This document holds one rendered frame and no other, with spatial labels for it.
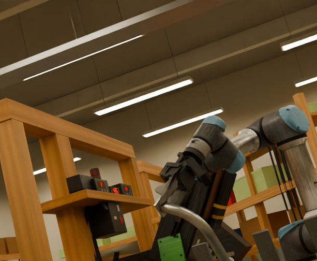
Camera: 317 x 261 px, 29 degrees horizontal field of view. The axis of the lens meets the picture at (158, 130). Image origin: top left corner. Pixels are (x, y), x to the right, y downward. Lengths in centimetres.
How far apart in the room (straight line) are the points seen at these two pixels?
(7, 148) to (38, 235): 37
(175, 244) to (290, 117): 95
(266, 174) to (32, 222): 387
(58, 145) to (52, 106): 819
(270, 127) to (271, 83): 982
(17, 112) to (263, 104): 971
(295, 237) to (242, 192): 406
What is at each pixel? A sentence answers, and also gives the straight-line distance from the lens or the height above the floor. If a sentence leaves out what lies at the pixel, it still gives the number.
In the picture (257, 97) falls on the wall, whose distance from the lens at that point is 1208.
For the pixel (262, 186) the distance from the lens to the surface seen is 605.
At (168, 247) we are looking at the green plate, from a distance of 290.
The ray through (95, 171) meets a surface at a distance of 325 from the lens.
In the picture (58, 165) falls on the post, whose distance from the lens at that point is 283.
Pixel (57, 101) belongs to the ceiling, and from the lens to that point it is 1100.
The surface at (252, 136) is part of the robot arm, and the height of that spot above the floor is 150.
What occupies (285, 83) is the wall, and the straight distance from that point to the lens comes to 1208.
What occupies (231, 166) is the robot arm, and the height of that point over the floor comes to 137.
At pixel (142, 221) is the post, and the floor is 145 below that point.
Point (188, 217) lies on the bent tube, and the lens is 174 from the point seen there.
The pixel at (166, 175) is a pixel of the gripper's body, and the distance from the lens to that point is 186.
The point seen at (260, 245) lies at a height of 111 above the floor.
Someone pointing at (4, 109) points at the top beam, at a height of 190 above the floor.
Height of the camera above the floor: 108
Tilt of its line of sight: 13 degrees up
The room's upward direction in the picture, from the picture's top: 15 degrees counter-clockwise
